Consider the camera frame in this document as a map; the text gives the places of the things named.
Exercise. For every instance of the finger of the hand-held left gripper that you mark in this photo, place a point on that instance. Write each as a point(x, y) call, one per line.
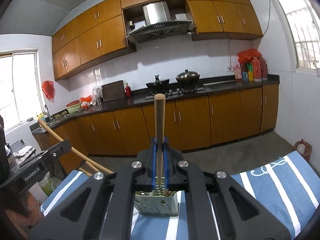
point(58, 151)

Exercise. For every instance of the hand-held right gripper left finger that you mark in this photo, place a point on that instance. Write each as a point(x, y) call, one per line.
point(154, 170)

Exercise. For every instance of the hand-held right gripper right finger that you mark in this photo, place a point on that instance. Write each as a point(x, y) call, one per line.
point(166, 170)

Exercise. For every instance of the green perforated utensil holder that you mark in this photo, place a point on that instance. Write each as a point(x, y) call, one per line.
point(157, 206)

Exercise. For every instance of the person's left hand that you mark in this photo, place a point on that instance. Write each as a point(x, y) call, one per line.
point(33, 206)

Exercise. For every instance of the white bucket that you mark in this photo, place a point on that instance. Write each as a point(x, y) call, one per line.
point(47, 185)

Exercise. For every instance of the white cloth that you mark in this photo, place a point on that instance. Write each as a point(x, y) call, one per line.
point(23, 151)

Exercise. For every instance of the yellow detergent bottle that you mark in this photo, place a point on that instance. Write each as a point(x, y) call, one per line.
point(41, 118)

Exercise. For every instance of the metal faucet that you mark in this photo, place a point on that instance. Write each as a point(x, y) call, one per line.
point(47, 110)

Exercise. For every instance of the green basin with red lid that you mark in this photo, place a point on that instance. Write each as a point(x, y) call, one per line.
point(73, 108)

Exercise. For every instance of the wooden lower kitchen cabinets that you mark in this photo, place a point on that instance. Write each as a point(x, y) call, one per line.
point(195, 122)

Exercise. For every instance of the red and white packet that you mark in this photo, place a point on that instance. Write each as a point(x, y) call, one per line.
point(85, 101)

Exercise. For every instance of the glass jars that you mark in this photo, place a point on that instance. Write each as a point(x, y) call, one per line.
point(97, 95)

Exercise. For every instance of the sliding kitchen window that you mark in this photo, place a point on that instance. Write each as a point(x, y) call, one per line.
point(17, 90)

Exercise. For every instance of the gas stove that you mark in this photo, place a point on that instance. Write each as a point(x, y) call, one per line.
point(175, 91)

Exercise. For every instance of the dark wooden cutting board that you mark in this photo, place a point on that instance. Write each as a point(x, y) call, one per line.
point(113, 91)

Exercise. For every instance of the small red bottle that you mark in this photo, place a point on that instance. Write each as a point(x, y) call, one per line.
point(128, 91)

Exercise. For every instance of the black cooking pot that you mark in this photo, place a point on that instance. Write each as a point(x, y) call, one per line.
point(157, 83)

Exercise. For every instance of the wok with lid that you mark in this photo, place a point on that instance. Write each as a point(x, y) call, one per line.
point(187, 76)

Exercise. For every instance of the blue striped tablecloth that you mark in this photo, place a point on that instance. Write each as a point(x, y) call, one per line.
point(275, 192)

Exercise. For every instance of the pink packet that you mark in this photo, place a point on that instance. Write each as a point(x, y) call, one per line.
point(237, 73)

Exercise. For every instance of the blue box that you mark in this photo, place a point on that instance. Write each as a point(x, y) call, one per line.
point(245, 76)

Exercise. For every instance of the yellow box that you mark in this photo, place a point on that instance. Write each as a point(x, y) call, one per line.
point(250, 76)

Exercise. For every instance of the red bucket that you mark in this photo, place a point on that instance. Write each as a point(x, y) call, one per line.
point(303, 152)

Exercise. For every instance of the steel range hood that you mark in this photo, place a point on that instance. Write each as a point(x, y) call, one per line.
point(157, 30)

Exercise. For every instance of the crumpled red plastic bag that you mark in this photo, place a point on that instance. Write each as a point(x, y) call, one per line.
point(248, 54)

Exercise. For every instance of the barred kitchen window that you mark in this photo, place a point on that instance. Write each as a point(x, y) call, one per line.
point(300, 30)

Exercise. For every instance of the wooden upper wall cabinets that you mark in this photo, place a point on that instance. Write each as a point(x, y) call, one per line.
point(100, 37)

